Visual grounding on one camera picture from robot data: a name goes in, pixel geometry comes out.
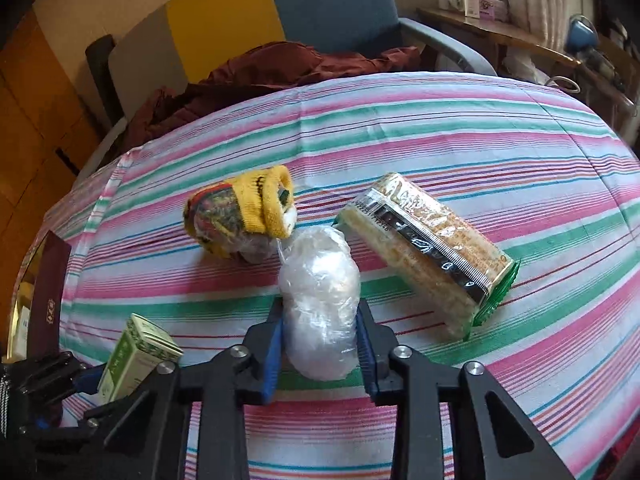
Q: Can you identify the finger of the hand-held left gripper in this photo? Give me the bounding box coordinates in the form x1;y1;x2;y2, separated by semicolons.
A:
20;352;107;402
17;407;108;456

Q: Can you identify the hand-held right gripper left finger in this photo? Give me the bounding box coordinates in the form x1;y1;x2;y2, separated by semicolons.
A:
82;300;286;480

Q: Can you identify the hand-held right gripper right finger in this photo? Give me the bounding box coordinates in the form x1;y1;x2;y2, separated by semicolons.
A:
355;299;576;480

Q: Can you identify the white and green carton box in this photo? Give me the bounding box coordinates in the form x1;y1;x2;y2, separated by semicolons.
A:
97;312;185;403

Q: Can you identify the clear plastic bag bundle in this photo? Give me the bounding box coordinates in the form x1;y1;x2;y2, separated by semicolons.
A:
277;225;362;382

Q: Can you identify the cracker packet with green edges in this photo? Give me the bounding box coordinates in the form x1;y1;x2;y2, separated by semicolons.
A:
332;171;522;343

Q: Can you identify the yellow knitted sock bundle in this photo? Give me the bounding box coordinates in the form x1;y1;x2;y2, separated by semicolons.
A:
182;165;297;263

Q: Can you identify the striped tablecloth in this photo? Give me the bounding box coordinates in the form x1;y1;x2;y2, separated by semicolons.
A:
10;71;640;480

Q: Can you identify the wooden cabinet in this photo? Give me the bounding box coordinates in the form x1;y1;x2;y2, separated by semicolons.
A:
0;7;108;221

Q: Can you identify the dark red jacket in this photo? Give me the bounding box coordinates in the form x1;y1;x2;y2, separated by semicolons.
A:
117;41;423;161

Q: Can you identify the grey yellow blue armchair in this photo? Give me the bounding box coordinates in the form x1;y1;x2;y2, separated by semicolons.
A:
75;0;498;181

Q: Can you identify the wooden shelf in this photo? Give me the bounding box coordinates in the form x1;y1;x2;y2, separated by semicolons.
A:
417;6;640;126

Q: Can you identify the pink carton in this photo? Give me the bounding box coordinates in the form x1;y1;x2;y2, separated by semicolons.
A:
477;0;508;23

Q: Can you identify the white cable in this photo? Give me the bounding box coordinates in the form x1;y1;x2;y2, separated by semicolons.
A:
546;75;582;95

